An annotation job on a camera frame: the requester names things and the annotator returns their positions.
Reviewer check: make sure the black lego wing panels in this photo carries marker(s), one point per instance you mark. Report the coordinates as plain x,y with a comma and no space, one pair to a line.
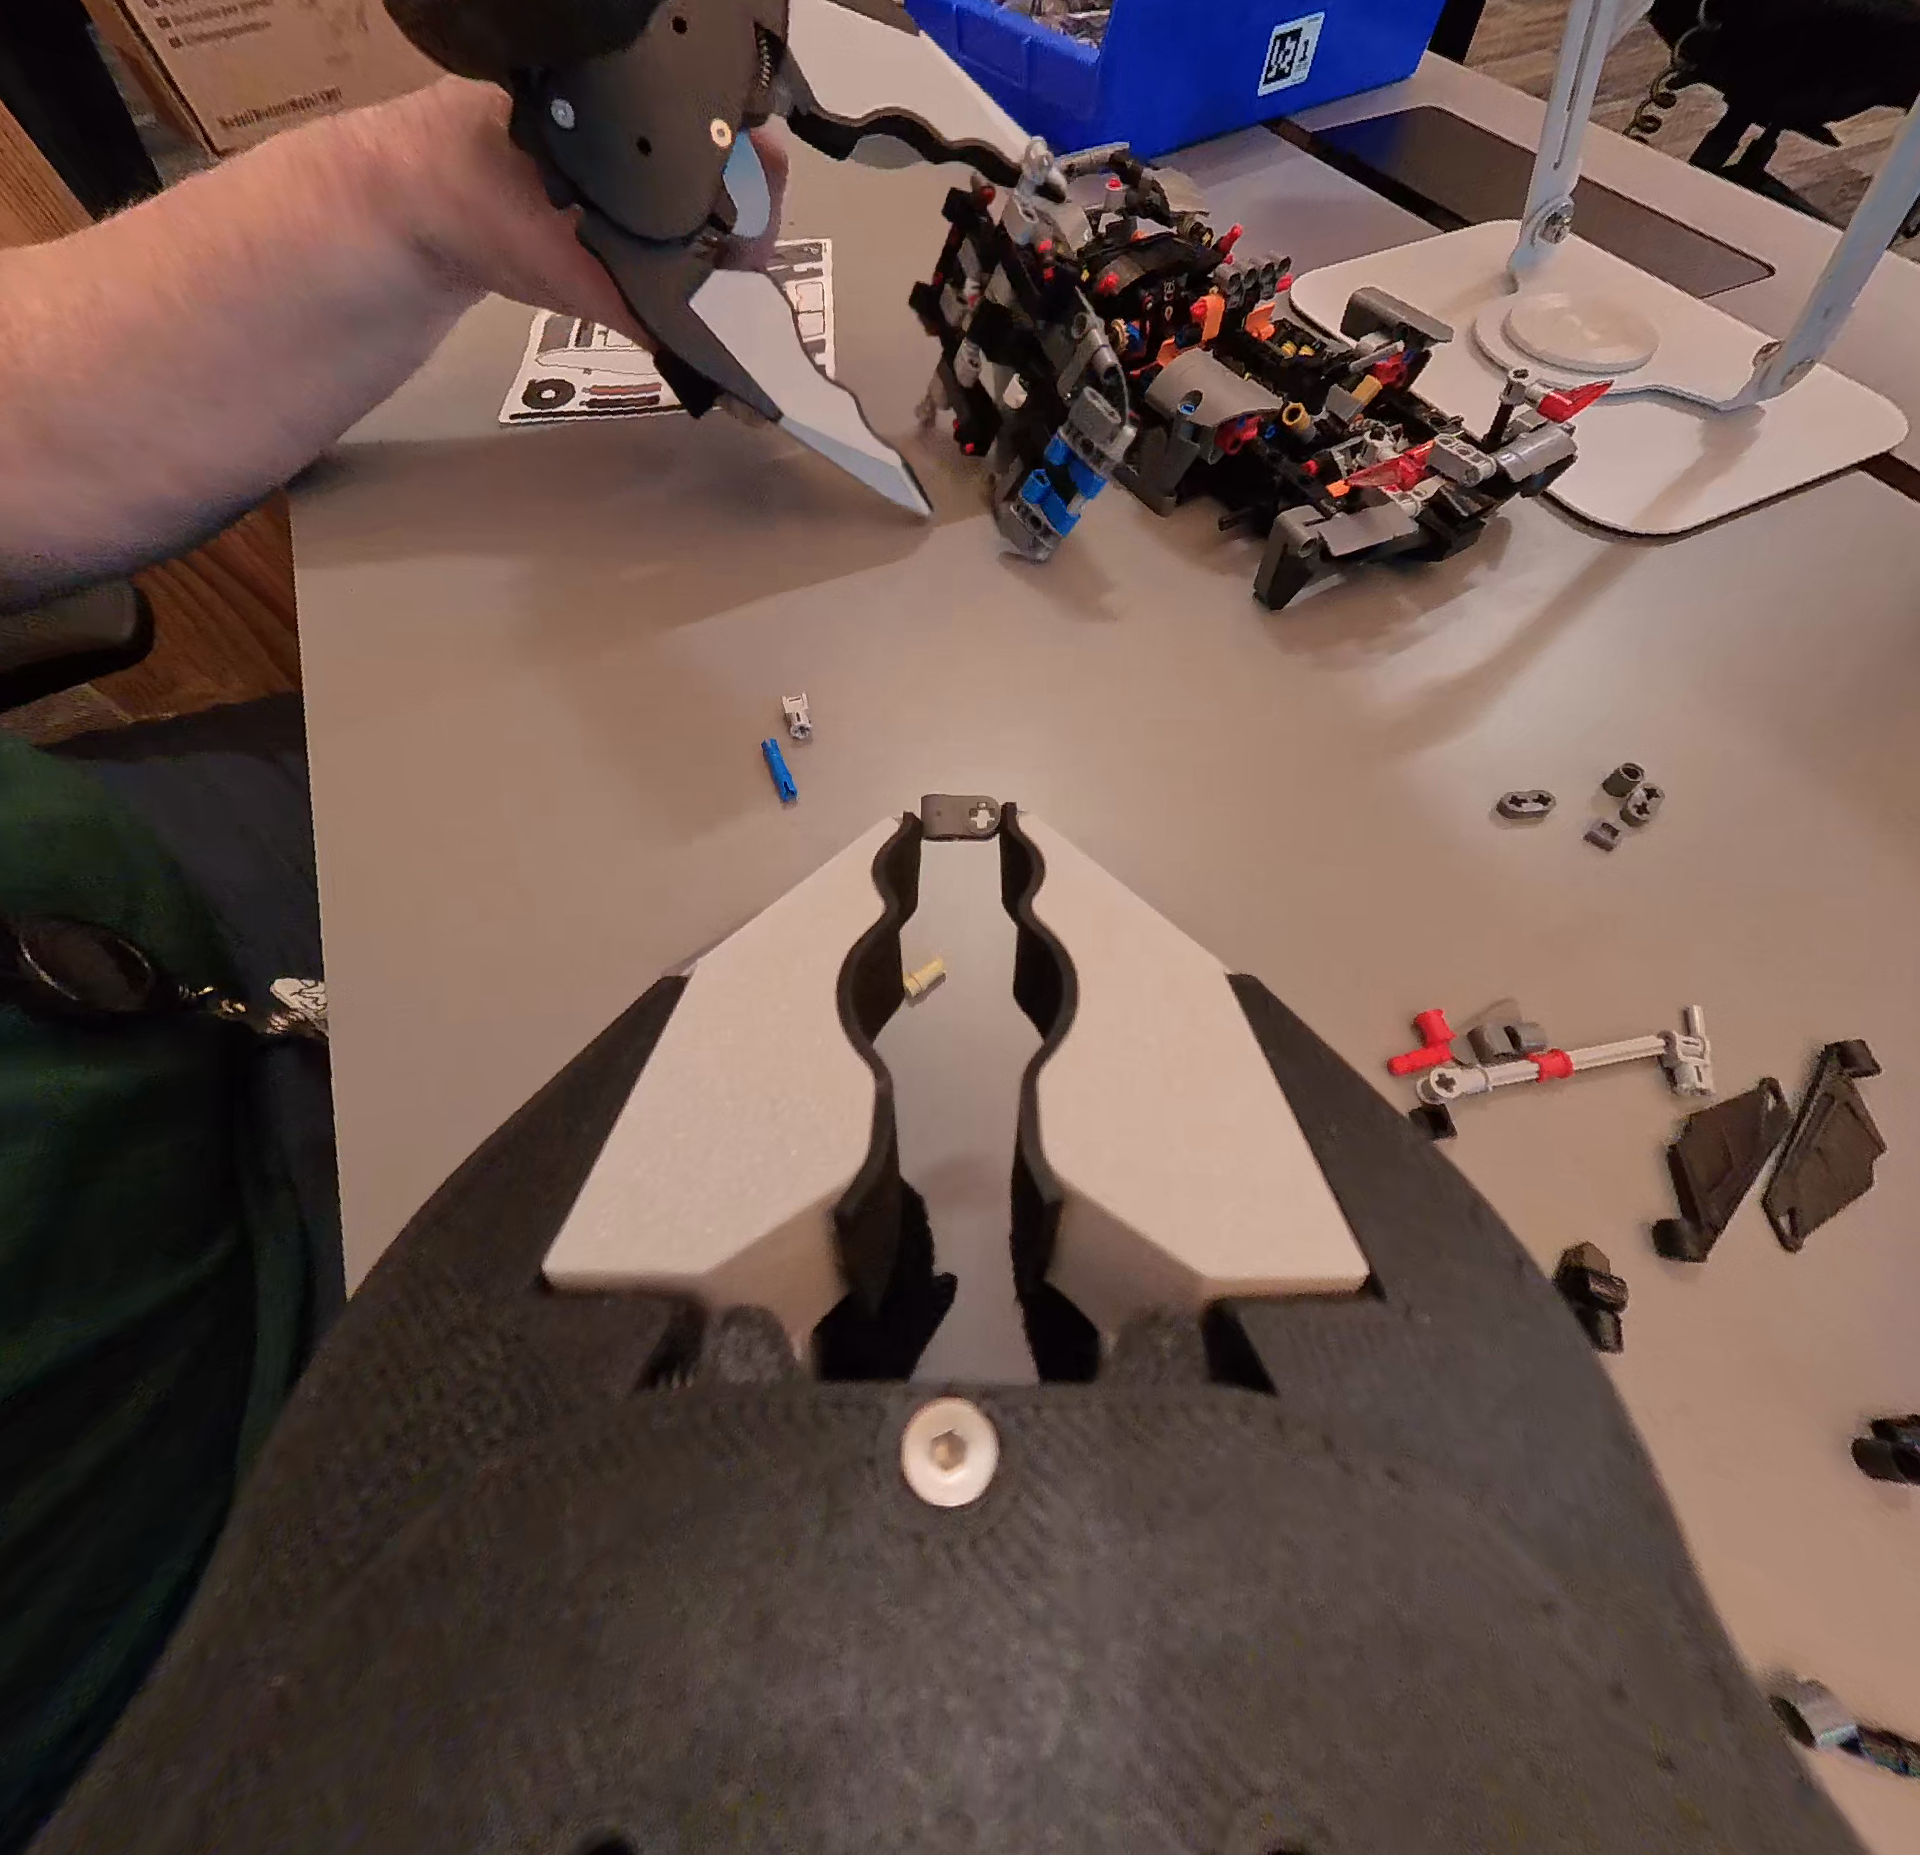
1727,1151

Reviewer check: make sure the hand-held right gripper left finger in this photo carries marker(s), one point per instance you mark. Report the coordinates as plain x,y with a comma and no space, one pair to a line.
705,1135

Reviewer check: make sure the blue lego pin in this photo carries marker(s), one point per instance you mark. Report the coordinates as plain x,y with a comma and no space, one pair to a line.
779,770

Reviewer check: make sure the person's left hand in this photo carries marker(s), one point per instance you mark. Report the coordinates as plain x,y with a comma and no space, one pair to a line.
496,206

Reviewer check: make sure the white metal book stand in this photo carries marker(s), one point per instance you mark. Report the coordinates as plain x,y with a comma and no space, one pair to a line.
1727,443

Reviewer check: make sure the large lego vehicle chassis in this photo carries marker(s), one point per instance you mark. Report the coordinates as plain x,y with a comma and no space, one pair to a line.
1291,385

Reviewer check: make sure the brown cardboard box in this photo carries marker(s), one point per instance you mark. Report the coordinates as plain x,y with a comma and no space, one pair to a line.
227,24

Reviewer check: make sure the blue plastic bin with tag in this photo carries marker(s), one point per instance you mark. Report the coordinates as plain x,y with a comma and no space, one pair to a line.
1201,71

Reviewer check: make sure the wooden support post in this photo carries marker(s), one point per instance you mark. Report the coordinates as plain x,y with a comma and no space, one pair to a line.
227,609

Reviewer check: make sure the black office chair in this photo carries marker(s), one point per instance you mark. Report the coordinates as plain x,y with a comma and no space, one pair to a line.
1801,24

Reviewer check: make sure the tan lego pin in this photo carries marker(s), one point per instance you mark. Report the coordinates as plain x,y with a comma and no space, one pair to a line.
923,979

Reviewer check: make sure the lego sub-assembly with blue parts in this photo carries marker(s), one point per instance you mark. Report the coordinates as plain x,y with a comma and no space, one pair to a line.
1051,496

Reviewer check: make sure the person's left forearm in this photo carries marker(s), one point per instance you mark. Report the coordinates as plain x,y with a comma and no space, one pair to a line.
180,368

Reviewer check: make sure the printed marker sheet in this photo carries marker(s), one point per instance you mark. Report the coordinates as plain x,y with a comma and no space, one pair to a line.
570,385

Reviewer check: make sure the small grey lego piece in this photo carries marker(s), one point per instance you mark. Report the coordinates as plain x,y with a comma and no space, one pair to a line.
959,817

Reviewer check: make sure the person's green shirt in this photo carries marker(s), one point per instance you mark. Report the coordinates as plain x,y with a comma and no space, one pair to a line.
120,1135

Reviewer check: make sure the grey and red lego rods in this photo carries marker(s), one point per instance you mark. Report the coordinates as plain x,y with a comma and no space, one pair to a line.
1560,1061

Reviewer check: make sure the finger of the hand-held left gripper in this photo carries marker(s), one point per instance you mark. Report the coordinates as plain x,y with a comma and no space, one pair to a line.
797,368
856,83

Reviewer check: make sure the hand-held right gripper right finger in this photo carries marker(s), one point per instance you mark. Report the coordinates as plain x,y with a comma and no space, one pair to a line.
1201,1135

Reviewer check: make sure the light grey lego connector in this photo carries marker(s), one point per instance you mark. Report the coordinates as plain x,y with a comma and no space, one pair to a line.
798,716

